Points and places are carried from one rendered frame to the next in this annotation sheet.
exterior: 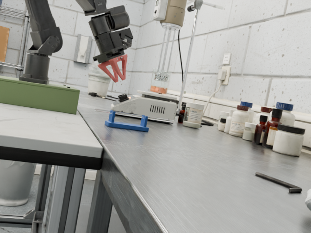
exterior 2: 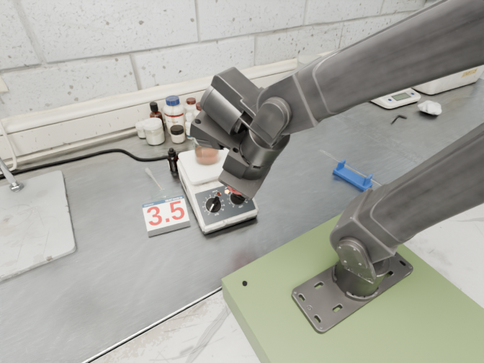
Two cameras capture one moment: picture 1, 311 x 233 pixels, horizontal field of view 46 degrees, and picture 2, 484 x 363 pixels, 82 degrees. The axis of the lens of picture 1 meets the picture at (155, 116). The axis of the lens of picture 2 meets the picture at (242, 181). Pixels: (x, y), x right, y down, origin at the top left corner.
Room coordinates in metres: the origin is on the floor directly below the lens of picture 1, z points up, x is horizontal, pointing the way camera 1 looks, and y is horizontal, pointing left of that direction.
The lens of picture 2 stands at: (1.27, 0.53, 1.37)
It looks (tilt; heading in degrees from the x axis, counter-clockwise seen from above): 40 degrees down; 256
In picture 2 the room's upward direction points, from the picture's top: straight up
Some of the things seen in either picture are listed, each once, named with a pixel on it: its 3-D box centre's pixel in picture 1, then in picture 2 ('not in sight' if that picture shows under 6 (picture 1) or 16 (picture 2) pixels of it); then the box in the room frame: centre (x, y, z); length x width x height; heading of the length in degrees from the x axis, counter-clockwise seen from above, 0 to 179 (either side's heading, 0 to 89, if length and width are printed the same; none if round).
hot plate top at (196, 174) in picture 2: (156, 95); (209, 162); (1.22, 0.01, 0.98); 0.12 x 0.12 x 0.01; 10
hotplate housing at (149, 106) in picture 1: (146, 106); (214, 183); (1.22, 0.04, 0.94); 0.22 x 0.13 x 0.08; 100
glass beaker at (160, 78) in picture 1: (159, 82); (207, 146); (1.22, 0.01, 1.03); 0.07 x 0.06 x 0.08; 115
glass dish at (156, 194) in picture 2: not in sight; (161, 193); (1.34, 0.01, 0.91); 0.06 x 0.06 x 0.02
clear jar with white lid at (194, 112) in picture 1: (193, 115); not in sight; (1.21, -0.12, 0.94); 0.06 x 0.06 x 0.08
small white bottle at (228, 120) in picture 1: (230, 121); (190, 126); (1.24, -0.25, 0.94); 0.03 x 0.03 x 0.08
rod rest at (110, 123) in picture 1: (127, 120); (353, 173); (0.86, 0.06, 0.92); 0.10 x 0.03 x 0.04; 114
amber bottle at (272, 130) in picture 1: (273, 128); not in sight; (1.01, -0.33, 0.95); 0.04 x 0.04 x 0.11
